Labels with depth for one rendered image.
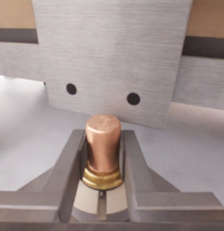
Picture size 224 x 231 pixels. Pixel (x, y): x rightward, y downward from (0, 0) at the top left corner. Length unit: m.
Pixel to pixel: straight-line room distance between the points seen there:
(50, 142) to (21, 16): 0.21
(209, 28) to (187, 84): 0.07
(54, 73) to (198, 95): 0.15
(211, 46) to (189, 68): 0.05
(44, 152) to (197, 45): 0.28
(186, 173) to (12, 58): 0.31
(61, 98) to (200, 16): 0.17
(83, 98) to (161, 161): 0.18
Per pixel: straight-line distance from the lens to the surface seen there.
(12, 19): 0.33
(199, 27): 0.22
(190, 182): 0.28
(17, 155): 0.32
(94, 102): 0.15
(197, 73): 0.18
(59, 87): 0.17
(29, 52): 0.25
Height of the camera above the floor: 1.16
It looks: 30 degrees up
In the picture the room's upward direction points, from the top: 178 degrees counter-clockwise
